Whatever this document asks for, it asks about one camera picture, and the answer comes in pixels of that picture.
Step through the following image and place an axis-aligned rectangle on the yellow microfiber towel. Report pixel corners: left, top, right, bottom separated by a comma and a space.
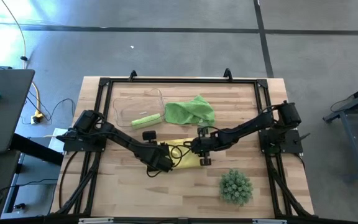
158, 138, 204, 170

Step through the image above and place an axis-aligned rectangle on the bright green microfiber towel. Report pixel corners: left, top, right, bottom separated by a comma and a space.
164, 95, 216, 127

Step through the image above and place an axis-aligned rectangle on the pale green microfiber towel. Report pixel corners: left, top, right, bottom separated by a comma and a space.
131, 113, 163, 130

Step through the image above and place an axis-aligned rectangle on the clear plastic basket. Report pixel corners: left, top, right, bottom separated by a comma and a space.
112, 88, 167, 128

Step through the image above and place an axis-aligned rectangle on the potted succulent plant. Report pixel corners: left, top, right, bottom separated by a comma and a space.
218, 168, 254, 207

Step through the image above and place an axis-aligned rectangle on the black desk beam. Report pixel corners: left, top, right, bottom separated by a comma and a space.
9, 133, 65, 166

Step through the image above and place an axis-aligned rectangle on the grey desk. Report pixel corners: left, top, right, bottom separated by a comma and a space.
0, 68, 36, 156

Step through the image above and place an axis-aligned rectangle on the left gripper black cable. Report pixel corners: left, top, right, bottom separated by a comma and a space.
146, 139, 194, 179

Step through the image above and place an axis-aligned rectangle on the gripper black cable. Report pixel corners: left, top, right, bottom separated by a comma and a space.
146, 139, 194, 179
197, 125, 219, 138

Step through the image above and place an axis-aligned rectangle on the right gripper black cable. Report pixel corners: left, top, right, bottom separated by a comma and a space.
197, 125, 219, 138

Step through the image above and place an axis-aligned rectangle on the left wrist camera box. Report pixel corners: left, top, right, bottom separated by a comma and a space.
142, 130, 158, 143

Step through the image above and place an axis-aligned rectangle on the black aluminium table frame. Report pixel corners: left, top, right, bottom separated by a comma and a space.
50, 77, 316, 220

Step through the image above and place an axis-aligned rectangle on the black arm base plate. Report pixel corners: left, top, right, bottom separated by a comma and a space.
56, 129, 107, 153
259, 129, 304, 155

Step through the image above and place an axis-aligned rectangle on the white edge bracket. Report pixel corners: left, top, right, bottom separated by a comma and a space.
252, 218, 288, 224
78, 217, 115, 224

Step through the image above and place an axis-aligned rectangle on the yellow floor cable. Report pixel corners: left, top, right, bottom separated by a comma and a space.
1, 0, 45, 121

